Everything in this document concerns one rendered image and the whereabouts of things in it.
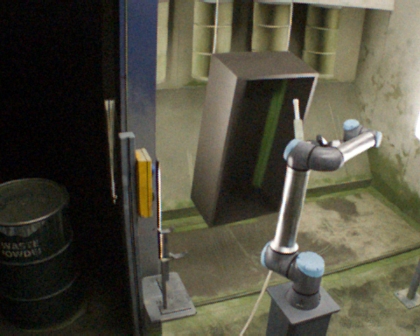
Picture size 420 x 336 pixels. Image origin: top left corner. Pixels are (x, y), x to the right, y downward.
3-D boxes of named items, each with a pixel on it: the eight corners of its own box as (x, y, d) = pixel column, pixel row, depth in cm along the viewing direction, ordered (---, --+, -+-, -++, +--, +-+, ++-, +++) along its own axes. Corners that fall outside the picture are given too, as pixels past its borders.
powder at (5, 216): (-39, 224, 239) (-39, 222, 239) (-2, 181, 287) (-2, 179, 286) (52, 227, 246) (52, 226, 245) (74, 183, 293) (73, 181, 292)
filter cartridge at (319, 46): (303, 87, 431) (311, 2, 393) (293, 78, 463) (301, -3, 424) (338, 89, 437) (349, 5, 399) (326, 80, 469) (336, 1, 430)
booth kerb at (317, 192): (123, 229, 394) (122, 216, 388) (122, 227, 395) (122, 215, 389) (369, 188, 501) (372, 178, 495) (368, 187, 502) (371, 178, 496)
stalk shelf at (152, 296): (135, 282, 225) (135, 280, 225) (177, 274, 234) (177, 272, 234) (150, 323, 201) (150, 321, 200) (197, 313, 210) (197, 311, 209)
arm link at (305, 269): (311, 297, 231) (317, 272, 223) (283, 284, 240) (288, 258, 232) (325, 283, 242) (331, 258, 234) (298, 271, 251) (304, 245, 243)
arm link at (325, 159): (333, 157, 204) (385, 129, 254) (310, 149, 210) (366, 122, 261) (328, 180, 209) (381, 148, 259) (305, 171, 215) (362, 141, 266)
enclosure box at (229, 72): (190, 198, 355) (212, 52, 282) (257, 184, 383) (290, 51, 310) (209, 228, 333) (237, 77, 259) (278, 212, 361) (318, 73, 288)
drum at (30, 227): (-11, 332, 278) (-46, 222, 236) (18, 277, 328) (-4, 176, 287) (75, 335, 285) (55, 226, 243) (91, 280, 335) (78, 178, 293)
